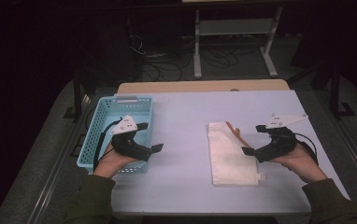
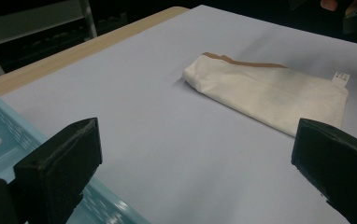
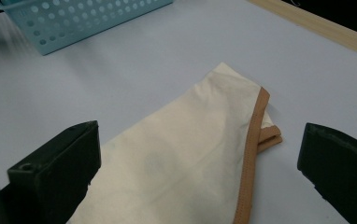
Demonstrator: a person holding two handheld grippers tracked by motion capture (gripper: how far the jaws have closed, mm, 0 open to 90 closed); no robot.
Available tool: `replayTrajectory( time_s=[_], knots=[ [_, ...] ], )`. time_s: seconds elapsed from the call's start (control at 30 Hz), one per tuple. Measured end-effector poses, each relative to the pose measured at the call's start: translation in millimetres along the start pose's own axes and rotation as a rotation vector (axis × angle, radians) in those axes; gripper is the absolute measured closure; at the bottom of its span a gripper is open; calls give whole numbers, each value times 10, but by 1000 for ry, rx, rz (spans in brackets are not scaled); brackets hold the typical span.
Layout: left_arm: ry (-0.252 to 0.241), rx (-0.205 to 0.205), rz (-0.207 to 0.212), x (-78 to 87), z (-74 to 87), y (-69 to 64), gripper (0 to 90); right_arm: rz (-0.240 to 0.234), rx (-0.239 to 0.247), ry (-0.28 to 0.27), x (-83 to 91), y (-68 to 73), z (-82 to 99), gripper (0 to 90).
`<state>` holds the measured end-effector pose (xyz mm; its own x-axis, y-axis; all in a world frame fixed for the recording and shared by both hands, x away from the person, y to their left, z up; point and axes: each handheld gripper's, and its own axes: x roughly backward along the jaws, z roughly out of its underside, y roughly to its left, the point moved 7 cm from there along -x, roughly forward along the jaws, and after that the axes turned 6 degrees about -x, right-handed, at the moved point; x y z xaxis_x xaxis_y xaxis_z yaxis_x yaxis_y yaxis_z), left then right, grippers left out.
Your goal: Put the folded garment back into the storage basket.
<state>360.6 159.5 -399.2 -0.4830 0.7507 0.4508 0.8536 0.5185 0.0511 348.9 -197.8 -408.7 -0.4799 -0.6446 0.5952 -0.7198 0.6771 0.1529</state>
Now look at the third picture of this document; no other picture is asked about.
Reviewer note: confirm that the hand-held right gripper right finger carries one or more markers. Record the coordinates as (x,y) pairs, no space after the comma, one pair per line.
(341,168)

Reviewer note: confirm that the light blue perforated plastic basket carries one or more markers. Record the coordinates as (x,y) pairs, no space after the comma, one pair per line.
(83,21)

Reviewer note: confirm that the cream underpants with tan trim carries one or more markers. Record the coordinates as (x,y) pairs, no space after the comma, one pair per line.
(179,155)

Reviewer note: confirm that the white table cover sheet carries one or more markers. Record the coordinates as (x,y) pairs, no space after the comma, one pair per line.
(154,81)

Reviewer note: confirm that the light wooden table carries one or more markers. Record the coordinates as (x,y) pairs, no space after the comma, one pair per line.
(329,28)

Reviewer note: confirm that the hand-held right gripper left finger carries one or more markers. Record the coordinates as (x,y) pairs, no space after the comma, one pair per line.
(58,168)

